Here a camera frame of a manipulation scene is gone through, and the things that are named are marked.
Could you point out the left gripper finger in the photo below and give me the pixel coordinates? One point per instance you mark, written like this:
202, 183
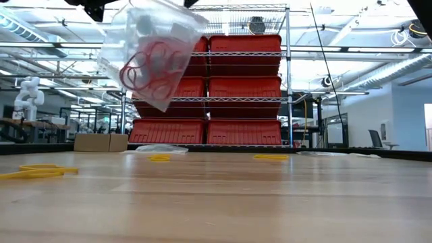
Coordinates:
91, 2
95, 13

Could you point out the clear plastic zip bag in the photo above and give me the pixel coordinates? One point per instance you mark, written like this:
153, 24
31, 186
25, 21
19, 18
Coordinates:
135, 30
337, 154
165, 149

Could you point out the yellow rubber band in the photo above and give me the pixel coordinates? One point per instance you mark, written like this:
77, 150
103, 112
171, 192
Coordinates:
260, 157
152, 158
33, 175

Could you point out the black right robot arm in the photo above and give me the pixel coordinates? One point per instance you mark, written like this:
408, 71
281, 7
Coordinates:
426, 10

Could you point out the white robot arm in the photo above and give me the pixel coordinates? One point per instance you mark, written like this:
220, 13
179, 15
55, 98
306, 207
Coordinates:
28, 98

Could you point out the wooden workbench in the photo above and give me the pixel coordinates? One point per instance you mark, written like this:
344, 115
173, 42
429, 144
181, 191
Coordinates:
33, 123

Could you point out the small brown cardboard box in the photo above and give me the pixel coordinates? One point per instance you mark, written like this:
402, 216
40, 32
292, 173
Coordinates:
98, 142

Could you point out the black framed glass panel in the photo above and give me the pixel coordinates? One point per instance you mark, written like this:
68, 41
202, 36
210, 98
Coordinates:
345, 131

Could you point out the dark office chair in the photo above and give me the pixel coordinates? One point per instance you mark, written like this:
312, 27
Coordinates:
375, 137

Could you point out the black aluminium table frame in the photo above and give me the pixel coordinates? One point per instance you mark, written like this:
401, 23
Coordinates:
33, 148

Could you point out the white wall dispenser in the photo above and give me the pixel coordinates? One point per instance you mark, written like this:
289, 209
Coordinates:
385, 131

